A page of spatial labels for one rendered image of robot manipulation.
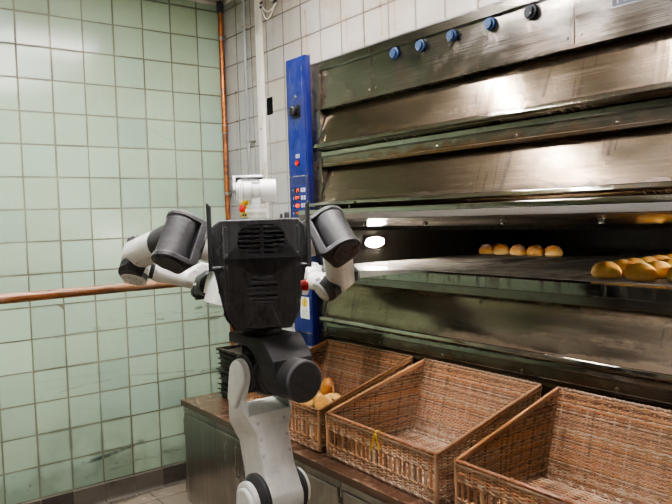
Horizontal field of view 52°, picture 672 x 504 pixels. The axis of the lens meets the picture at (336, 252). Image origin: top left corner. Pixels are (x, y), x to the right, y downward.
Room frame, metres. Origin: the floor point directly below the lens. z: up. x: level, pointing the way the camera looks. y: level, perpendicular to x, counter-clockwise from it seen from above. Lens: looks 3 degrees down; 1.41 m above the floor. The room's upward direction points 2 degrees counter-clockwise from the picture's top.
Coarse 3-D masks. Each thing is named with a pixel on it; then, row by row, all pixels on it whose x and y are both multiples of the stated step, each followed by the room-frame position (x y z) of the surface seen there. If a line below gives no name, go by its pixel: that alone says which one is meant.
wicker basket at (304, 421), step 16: (320, 352) 3.04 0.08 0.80; (336, 352) 3.00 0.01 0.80; (352, 352) 2.92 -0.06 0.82; (368, 352) 2.84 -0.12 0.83; (384, 352) 2.77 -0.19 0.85; (320, 368) 3.04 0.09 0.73; (336, 368) 2.97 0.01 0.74; (352, 368) 2.89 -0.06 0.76; (368, 368) 2.82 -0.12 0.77; (384, 368) 2.74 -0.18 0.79; (400, 368) 2.60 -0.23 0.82; (336, 384) 2.95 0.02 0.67; (352, 384) 2.87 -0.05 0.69; (368, 384) 2.50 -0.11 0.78; (336, 400) 2.41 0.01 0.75; (304, 416) 2.43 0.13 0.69; (320, 416) 2.36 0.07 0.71; (304, 432) 2.43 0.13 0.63; (320, 432) 2.36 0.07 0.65; (320, 448) 2.36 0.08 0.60
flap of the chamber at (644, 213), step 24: (360, 216) 2.69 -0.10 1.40; (384, 216) 2.58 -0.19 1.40; (408, 216) 2.47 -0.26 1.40; (432, 216) 2.37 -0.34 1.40; (456, 216) 2.29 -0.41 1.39; (480, 216) 2.21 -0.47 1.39; (504, 216) 2.15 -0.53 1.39; (528, 216) 2.09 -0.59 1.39; (552, 216) 2.03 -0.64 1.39; (576, 216) 1.97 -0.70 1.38; (600, 216) 1.92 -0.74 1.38; (624, 216) 1.87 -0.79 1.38; (648, 216) 1.83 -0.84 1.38
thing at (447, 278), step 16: (416, 272) 2.66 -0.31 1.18; (432, 272) 2.61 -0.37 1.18; (448, 272) 2.59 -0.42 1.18; (496, 288) 2.34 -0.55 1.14; (512, 288) 2.29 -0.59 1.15; (528, 288) 2.24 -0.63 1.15; (544, 288) 2.19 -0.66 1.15; (560, 288) 2.14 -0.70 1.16; (576, 288) 2.09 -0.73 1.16; (592, 288) 2.05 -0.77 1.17; (608, 288) 2.01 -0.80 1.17; (624, 288) 1.97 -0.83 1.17; (640, 288) 1.93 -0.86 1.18; (656, 288) 1.89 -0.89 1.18
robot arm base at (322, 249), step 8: (328, 208) 1.96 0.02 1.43; (336, 208) 1.98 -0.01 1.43; (312, 216) 1.97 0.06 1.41; (312, 224) 1.95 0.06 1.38; (312, 232) 1.94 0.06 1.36; (320, 240) 1.91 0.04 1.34; (344, 240) 1.88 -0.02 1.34; (352, 240) 1.89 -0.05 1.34; (320, 248) 1.90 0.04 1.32; (328, 248) 1.89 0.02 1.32; (336, 248) 1.89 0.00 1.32; (344, 248) 1.90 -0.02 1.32; (352, 248) 1.91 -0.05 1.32; (360, 248) 1.94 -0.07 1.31; (328, 256) 1.90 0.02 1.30; (336, 256) 1.91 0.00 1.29; (344, 256) 1.92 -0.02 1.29; (352, 256) 1.94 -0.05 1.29; (336, 264) 1.95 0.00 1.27
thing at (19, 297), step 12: (72, 288) 2.12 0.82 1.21; (84, 288) 2.14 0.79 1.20; (96, 288) 2.16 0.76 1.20; (108, 288) 2.18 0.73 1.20; (120, 288) 2.20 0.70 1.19; (132, 288) 2.23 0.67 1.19; (144, 288) 2.26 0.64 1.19; (156, 288) 2.29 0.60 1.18; (0, 300) 1.98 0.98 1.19; (12, 300) 2.01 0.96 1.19; (24, 300) 2.03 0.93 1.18; (36, 300) 2.05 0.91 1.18
